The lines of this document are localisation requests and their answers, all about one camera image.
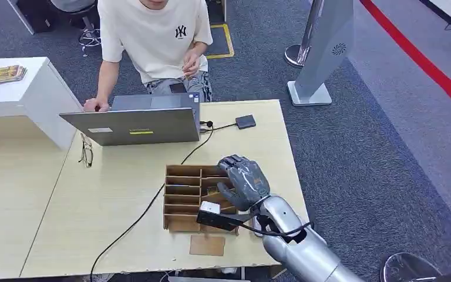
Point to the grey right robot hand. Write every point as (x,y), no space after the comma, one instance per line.
(247,183)

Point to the person's left hand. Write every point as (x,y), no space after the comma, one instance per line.
(191,64)

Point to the person's right hand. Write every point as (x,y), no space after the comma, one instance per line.
(96,105)

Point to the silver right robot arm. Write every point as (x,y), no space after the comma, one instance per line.
(307,257)

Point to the black phone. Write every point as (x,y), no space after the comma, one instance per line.
(178,88)

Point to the printed card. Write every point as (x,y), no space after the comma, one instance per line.
(212,191)

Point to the person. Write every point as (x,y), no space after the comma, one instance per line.
(151,39)

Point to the black-rimmed glasses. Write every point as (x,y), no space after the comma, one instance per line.
(86,151)

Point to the grey laptop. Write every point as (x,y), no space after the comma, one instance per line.
(143,126)

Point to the small black hub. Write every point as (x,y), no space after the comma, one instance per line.
(245,122)

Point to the white cabinet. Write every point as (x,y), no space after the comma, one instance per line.
(35,93)

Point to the wooden card box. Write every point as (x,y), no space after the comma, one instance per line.
(182,194)

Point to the brown cardboard sheet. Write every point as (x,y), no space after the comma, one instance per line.
(207,245)

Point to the black stool chrome base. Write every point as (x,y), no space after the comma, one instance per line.
(85,23)

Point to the grey kiosk stand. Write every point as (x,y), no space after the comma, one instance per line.
(322,50)

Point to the chrome stanchion base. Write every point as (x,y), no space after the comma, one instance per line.
(408,268)

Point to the red floor tape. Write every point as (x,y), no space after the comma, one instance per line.
(424,64)

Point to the chrome stanchion post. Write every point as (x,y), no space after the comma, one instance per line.
(303,46)

